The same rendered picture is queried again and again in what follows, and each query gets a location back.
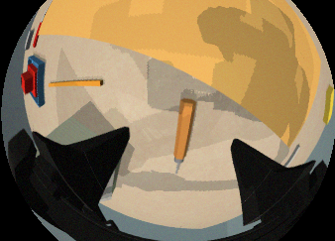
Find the orange thin rod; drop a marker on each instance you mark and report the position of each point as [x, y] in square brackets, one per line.
[81, 82]

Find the yellow rectangular block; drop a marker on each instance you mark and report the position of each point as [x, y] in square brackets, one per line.
[328, 105]

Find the blue rectangular tray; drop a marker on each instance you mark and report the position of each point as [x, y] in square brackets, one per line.
[40, 100]

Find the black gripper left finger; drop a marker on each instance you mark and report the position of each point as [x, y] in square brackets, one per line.
[86, 166]

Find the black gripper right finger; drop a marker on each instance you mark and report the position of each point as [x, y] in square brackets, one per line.
[262, 181]

